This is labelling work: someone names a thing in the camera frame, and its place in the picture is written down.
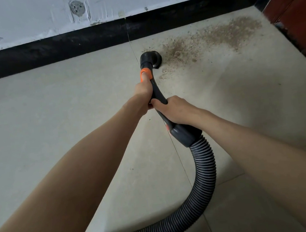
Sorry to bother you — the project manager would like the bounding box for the person's right hand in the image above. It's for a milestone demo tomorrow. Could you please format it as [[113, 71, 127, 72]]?
[[150, 92, 210, 133]]

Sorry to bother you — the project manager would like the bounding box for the person's left hand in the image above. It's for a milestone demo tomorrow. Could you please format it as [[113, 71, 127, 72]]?
[[126, 72, 157, 118]]

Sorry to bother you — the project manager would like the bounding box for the black vacuum hose with handle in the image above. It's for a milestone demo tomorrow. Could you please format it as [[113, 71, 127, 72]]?
[[53, 45, 224, 232]]

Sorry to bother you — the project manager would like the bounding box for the brown sawdust dirt patch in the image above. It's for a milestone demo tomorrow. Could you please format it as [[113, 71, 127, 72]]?
[[154, 14, 267, 73]]

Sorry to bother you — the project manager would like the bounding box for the person's right forearm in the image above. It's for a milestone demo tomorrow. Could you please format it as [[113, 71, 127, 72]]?
[[197, 100, 306, 232]]

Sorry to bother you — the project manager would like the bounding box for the person's left forearm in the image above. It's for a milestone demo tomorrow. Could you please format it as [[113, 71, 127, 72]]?
[[0, 99, 158, 232]]

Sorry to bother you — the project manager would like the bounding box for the tiled floor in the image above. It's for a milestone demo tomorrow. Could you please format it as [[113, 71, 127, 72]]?
[[0, 1, 306, 232]]

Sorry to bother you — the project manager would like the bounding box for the dark red wooden panel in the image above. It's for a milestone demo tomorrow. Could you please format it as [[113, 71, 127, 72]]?
[[262, 0, 306, 77]]

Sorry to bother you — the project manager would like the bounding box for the round grey wall outlet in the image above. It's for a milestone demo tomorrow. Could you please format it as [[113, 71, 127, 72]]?
[[70, 0, 87, 18]]

